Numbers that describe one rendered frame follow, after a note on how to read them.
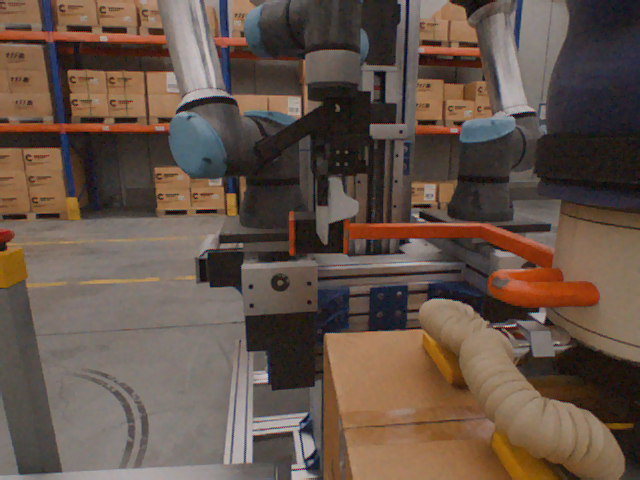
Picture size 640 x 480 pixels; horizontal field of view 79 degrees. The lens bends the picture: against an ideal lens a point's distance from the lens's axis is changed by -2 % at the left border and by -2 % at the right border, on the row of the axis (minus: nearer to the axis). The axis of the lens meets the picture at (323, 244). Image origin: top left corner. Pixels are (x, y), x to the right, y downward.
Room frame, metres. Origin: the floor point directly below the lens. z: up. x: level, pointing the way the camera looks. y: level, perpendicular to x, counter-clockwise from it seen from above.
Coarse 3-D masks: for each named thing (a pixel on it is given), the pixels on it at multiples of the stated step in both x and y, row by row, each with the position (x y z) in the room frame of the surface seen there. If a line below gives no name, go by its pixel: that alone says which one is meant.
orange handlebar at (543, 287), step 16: (352, 224) 0.58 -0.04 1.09; (368, 224) 0.59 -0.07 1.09; (384, 224) 0.59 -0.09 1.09; (400, 224) 0.59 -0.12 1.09; (416, 224) 0.59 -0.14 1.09; (432, 224) 0.59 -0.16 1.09; (448, 224) 0.59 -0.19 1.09; (464, 224) 0.59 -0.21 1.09; (480, 224) 0.60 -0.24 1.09; (496, 240) 0.54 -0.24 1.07; (512, 240) 0.50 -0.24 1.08; (528, 240) 0.48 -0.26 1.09; (528, 256) 0.46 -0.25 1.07; (544, 256) 0.43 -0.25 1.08; (496, 272) 0.35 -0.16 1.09; (512, 272) 0.35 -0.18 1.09; (528, 272) 0.35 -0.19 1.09; (544, 272) 0.35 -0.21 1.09; (560, 272) 0.35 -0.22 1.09; (496, 288) 0.33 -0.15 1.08; (512, 288) 0.32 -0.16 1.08; (528, 288) 0.31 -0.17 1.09; (544, 288) 0.31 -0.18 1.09; (560, 288) 0.31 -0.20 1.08; (576, 288) 0.31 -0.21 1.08; (592, 288) 0.31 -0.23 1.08; (512, 304) 0.32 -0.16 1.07; (528, 304) 0.31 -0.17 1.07; (544, 304) 0.31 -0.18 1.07; (560, 304) 0.31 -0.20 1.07; (576, 304) 0.31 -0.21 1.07; (592, 304) 0.31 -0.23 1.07
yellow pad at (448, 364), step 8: (512, 320) 0.44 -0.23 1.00; (520, 320) 0.44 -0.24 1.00; (424, 336) 0.47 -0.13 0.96; (424, 344) 0.46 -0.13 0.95; (432, 344) 0.44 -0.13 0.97; (432, 352) 0.43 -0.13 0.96; (440, 352) 0.42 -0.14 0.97; (448, 352) 0.42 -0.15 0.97; (440, 360) 0.41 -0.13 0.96; (448, 360) 0.40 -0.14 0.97; (456, 360) 0.40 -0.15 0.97; (440, 368) 0.41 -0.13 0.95; (448, 368) 0.39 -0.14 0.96; (456, 368) 0.39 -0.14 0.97; (448, 376) 0.38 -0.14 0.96; (456, 376) 0.38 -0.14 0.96; (456, 384) 0.38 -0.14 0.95; (464, 384) 0.38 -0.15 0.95
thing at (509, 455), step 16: (496, 432) 0.29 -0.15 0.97; (624, 432) 0.28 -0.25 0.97; (496, 448) 0.28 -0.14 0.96; (512, 448) 0.27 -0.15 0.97; (624, 448) 0.26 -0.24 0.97; (512, 464) 0.25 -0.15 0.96; (528, 464) 0.25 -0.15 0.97; (544, 464) 0.25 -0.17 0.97; (560, 464) 0.24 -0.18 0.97; (624, 464) 0.24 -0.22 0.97
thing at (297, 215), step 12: (300, 216) 0.57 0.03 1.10; (312, 216) 0.57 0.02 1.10; (300, 228) 0.55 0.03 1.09; (312, 228) 0.55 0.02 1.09; (336, 228) 0.55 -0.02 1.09; (348, 228) 0.54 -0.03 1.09; (300, 240) 0.55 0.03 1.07; (312, 240) 0.55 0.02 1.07; (336, 240) 0.55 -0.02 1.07; (348, 240) 0.55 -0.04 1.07; (300, 252) 0.54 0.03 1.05; (312, 252) 0.55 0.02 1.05; (324, 252) 0.55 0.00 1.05; (336, 252) 0.55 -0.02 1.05
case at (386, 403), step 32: (352, 352) 0.46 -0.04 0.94; (384, 352) 0.46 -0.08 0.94; (416, 352) 0.46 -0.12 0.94; (352, 384) 0.39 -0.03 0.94; (384, 384) 0.39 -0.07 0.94; (416, 384) 0.39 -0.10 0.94; (448, 384) 0.39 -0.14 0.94; (352, 416) 0.34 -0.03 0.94; (384, 416) 0.34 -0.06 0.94; (416, 416) 0.34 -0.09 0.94; (448, 416) 0.34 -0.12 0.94; (480, 416) 0.34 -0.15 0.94; (608, 416) 0.33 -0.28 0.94; (352, 448) 0.29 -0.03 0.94; (384, 448) 0.29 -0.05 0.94; (416, 448) 0.29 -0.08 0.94; (448, 448) 0.29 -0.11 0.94; (480, 448) 0.29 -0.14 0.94
